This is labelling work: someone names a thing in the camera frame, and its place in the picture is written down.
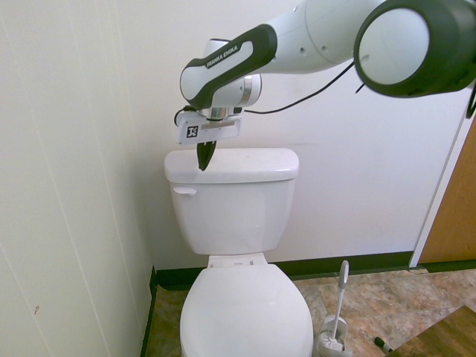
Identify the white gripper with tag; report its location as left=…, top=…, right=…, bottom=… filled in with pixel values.
left=175, top=112, right=243, bottom=172

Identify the white toilet tank lid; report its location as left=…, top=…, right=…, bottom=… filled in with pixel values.
left=163, top=147, right=301, bottom=184

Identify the white toilet tank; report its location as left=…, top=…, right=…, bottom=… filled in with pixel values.
left=170, top=174, right=297, bottom=256

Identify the white toilet bowl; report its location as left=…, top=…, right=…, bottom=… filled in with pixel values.
left=178, top=252, right=314, bottom=357

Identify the white closed toilet seat lid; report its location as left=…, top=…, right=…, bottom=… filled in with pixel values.
left=179, top=263, right=313, bottom=357

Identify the black baseboard beside toilet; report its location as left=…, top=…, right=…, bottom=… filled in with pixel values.
left=140, top=265, right=160, bottom=357

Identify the black baseboard behind toilet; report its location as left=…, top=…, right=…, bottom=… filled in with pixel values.
left=155, top=250, right=414, bottom=286

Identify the white toilet brush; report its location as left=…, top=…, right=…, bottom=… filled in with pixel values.
left=320, top=260, right=351, bottom=351

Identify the white toilet brush holder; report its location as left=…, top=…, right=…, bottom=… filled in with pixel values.
left=315, top=315, right=354, bottom=357

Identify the brown wooden door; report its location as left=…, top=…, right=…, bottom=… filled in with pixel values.
left=419, top=120, right=476, bottom=266

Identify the black marker pen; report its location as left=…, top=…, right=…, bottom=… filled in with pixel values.
left=373, top=335, right=394, bottom=353

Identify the brown wooden platform board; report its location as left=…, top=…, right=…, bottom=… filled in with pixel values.
left=385, top=303, right=476, bottom=357

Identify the thin black camera cable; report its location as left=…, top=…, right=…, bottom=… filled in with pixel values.
left=173, top=61, right=367, bottom=123

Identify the white door frame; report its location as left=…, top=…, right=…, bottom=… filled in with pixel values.
left=408, top=80, right=476, bottom=269

